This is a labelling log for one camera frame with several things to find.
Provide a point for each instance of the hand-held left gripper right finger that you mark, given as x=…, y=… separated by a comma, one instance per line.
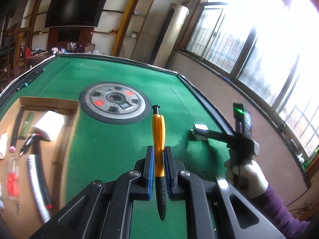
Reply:
x=167, y=176

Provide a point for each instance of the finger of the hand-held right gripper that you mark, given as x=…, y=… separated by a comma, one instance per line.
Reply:
x=219, y=136

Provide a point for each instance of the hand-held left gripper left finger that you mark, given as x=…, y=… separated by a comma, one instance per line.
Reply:
x=150, y=176

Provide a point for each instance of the silver metal block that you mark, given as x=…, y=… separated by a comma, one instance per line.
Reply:
x=200, y=136

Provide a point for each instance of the orange pen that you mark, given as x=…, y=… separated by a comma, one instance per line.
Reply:
x=159, y=142

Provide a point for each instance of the cardboard box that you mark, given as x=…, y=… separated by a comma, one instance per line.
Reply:
x=62, y=149

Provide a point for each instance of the black marker pen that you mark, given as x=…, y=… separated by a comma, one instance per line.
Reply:
x=39, y=189

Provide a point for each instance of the clear black ballpoint pen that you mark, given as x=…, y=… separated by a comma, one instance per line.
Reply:
x=28, y=143

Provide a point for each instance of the plastic bag of red pins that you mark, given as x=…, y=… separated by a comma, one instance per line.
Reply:
x=13, y=179

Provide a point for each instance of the white eraser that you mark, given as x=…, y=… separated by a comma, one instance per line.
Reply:
x=3, y=146

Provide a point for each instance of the person's right forearm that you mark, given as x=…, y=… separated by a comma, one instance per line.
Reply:
x=279, y=211

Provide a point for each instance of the person's right hand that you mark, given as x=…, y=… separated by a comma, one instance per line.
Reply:
x=251, y=179

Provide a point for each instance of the round mahjong table console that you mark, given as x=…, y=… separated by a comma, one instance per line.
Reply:
x=139, y=109

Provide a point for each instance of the window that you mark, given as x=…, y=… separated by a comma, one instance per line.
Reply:
x=269, y=42

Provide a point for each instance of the standing air conditioner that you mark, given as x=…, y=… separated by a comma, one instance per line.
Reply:
x=172, y=37

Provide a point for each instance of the white power adapter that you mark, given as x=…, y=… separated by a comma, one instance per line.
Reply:
x=48, y=125

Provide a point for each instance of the green tube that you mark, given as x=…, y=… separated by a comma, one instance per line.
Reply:
x=26, y=125

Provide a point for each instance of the thin black pen pink cap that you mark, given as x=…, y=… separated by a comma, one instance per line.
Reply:
x=17, y=129

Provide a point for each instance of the yellow beam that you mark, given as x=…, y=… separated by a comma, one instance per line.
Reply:
x=127, y=17

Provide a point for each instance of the white plastic bag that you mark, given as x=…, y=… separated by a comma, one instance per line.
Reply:
x=72, y=45

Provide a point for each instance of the wooden chair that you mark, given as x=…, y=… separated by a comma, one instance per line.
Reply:
x=18, y=52

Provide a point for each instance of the wall television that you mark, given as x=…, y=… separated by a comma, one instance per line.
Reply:
x=74, y=11

